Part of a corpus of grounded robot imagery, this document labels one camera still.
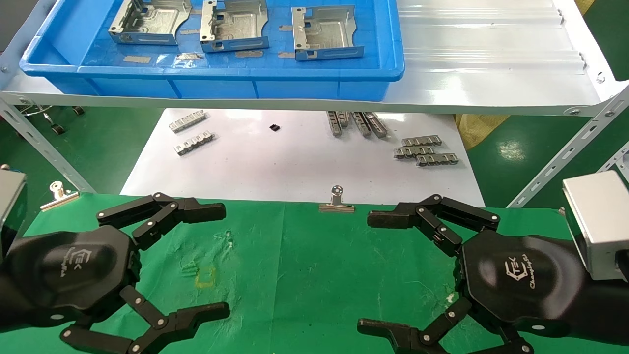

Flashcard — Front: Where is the green table cloth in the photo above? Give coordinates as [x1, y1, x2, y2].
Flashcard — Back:
[0, 191, 629, 354]

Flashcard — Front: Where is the silver binder clip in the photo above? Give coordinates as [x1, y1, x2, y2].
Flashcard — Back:
[39, 180, 80, 213]
[318, 185, 356, 214]

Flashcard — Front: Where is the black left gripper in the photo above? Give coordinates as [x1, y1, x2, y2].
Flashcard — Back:
[0, 192, 231, 354]

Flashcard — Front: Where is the chair base with casters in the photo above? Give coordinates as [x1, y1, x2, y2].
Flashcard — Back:
[22, 104, 86, 136]

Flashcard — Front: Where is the perforated steel shelf strut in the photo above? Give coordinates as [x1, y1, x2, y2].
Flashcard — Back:
[506, 86, 629, 208]
[0, 96, 97, 194]
[597, 141, 629, 180]

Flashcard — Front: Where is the blue plastic tray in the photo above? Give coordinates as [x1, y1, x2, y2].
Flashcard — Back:
[20, 0, 406, 102]

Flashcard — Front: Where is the sheet metal bracket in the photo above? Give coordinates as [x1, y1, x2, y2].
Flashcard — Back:
[199, 0, 270, 54]
[291, 5, 365, 62]
[108, 0, 193, 46]

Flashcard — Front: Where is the yellow woven sack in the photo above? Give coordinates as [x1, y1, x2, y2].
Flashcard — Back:
[454, 114, 512, 151]

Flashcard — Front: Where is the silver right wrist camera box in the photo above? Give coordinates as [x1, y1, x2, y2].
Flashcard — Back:
[562, 170, 629, 282]

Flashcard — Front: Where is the white metal shelf board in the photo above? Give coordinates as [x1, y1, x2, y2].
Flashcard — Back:
[0, 0, 629, 118]

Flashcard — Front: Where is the white paper sheet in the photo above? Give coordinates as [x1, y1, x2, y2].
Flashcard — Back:
[119, 108, 486, 208]

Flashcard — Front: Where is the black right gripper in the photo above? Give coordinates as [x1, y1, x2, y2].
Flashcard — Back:
[357, 194, 598, 354]

